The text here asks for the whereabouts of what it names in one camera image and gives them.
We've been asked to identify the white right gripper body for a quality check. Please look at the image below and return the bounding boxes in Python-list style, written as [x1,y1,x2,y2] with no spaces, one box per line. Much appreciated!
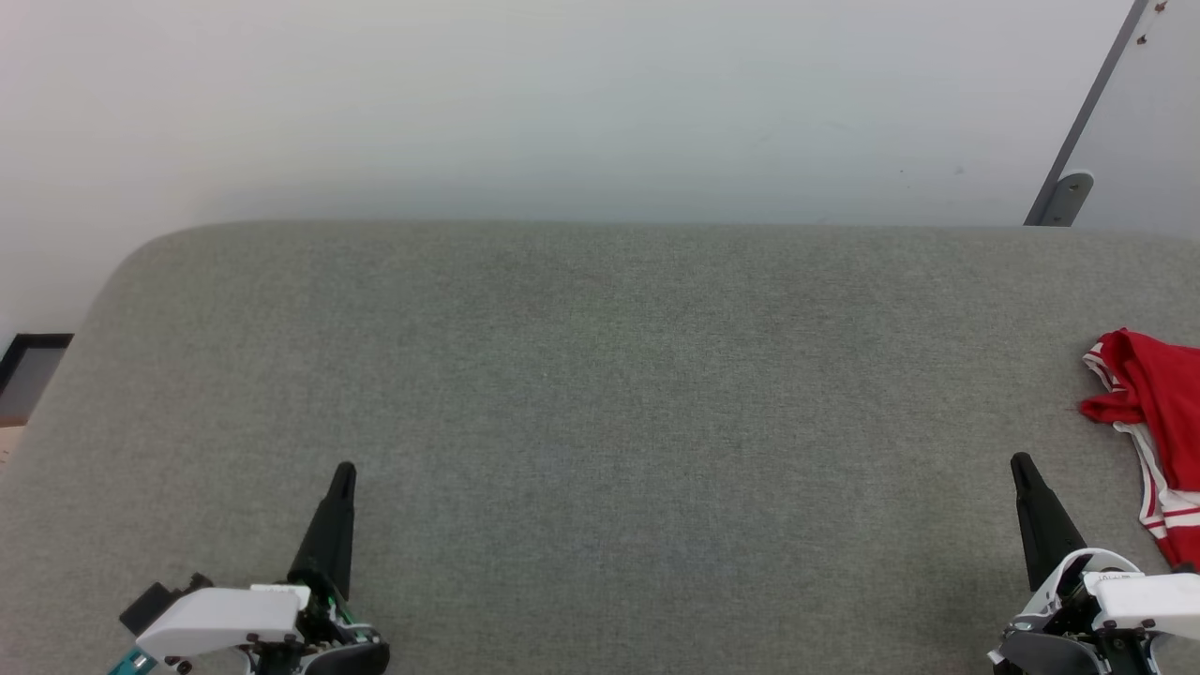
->
[989,547,1200,675]

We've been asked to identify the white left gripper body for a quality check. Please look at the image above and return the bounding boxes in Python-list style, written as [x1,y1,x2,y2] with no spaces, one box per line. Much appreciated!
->
[134,581,391,675]

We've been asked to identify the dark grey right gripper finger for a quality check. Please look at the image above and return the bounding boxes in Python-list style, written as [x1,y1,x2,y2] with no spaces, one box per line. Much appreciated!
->
[1010,453,1089,593]

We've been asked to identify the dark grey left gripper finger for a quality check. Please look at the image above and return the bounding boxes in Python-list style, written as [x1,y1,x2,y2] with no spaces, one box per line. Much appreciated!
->
[287,461,358,602]

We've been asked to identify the red white basketball jersey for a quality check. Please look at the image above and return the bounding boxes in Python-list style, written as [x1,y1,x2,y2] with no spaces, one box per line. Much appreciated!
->
[1078,328,1200,571]

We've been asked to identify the black framed panel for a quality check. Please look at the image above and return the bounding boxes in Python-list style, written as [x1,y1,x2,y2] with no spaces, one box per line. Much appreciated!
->
[0,334,75,428]

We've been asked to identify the dark grey metal strip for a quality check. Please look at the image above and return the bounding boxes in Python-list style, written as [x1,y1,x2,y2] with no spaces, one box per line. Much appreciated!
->
[1025,0,1152,227]

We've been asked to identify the light grey mounting bracket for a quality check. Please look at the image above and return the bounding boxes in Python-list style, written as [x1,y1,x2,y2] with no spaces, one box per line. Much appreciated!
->
[1041,172,1096,227]

